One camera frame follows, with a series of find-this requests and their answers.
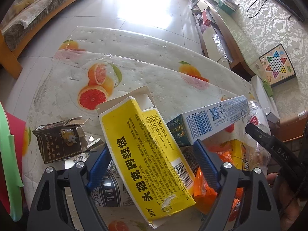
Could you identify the chinese checkers board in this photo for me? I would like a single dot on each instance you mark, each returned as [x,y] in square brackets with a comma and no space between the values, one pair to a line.
[277,66]

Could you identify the right hand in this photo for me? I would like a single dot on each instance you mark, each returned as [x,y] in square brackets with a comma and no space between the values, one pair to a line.
[294,217]

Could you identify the clear plastic bottle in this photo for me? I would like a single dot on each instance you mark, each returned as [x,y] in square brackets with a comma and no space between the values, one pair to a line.
[258,156]

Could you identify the striped wooden sofa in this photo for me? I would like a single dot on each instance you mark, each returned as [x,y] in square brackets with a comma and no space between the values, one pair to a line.
[18,30]

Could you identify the yellow iced tea carton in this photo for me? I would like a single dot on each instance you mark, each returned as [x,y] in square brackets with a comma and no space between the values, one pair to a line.
[240,155]

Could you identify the blue white toothpaste box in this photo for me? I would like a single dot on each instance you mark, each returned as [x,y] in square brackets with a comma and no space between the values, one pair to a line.
[206,121]

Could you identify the white cardboard box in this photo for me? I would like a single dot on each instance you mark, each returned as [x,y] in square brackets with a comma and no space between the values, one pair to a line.
[267,103]

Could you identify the cream plush toy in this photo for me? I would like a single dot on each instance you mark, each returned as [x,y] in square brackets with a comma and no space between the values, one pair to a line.
[22,5]

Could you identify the green toy on box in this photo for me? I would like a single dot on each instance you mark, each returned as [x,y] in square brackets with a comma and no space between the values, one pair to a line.
[267,88]

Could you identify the orange plastic snack bag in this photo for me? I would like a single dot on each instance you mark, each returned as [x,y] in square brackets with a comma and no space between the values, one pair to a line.
[204,195]

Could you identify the orange print tablecloth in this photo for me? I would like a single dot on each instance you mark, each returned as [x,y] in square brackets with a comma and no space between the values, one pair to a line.
[133,61]

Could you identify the green red trash bin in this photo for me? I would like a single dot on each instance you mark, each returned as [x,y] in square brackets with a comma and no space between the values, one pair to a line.
[12,132]

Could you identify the long tv cabinet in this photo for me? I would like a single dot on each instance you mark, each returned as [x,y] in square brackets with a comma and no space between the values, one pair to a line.
[222,40]

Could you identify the yellow medicine box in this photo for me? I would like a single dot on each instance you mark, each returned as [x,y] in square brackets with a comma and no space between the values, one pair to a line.
[150,163]

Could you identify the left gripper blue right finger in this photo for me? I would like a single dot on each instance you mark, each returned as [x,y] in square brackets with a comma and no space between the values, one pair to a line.
[209,163]

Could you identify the patterned paper coffee cup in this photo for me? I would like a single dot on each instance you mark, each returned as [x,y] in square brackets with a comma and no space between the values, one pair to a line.
[111,192]

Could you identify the black cigarette box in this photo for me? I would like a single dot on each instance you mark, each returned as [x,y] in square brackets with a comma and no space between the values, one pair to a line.
[62,139]

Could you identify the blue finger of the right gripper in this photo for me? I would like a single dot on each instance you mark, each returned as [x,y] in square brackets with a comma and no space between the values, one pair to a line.
[267,141]

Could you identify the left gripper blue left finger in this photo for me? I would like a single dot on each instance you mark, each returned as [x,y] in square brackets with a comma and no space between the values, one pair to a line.
[97,165]

